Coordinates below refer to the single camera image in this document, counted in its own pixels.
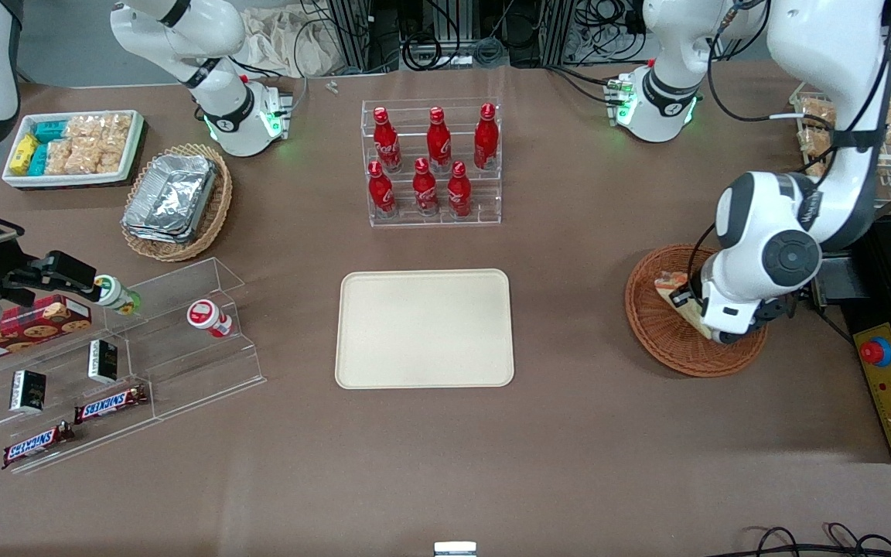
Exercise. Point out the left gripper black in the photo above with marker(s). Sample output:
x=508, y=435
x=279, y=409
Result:
x=769, y=311

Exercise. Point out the triangle sandwich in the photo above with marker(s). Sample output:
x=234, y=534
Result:
x=685, y=305

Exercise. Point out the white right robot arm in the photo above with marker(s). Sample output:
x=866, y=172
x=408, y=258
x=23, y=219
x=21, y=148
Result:
x=221, y=93

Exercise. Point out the round brown wicker basket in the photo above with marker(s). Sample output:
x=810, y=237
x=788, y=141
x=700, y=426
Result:
x=662, y=348

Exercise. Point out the white rectangular snack tray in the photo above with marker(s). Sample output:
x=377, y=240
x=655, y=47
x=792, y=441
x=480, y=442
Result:
x=136, y=143

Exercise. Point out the oval light wicker basket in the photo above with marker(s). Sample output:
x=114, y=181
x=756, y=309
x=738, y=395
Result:
x=217, y=205

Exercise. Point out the beige plastic serving tray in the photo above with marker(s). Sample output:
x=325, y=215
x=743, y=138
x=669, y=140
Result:
x=424, y=329

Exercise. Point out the white bottle with green cap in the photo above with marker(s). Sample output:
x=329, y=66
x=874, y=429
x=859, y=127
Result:
x=115, y=294

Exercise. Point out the red plaid cookie box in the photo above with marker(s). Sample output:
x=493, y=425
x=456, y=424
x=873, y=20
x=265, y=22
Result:
x=28, y=326

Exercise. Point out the small black box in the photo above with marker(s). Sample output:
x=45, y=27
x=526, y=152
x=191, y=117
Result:
x=28, y=391
x=103, y=361

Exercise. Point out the aluminium foil container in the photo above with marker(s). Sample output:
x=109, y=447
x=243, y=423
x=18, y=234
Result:
x=155, y=234
x=175, y=193

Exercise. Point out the teal snack packet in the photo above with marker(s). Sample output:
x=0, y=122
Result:
x=49, y=131
x=39, y=160

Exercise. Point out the Snickers chocolate bar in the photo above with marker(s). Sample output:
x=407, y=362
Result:
x=110, y=404
x=38, y=443

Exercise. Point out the yellow snack packet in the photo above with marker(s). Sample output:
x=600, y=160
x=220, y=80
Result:
x=24, y=153

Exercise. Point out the clear acrylic stepped shelf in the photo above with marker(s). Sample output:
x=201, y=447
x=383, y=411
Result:
x=182, y=371

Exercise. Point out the white bottle with red cap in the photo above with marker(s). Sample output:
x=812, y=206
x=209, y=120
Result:
x=209, y=317

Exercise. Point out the black box with metal plate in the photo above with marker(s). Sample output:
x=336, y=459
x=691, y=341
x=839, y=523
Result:
x=832, y=282

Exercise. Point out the black sealing machine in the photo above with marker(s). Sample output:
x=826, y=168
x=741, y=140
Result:
x=879, y=294

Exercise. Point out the red emergency stop button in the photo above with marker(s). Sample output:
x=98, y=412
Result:
x=875, y=352

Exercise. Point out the red cola bottle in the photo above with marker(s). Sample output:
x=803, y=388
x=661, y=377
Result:
x=425, y=191
x=387, y=147
x=459, y=193
x=380, y=193
x=486, y=139
x=438, y=143

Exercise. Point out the clear acrylic bottle rack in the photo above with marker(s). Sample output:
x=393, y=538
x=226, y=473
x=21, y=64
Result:
x=434, y=216

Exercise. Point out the beige crumpled cloth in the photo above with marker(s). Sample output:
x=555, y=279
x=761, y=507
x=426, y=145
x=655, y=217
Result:
x=283, y=39

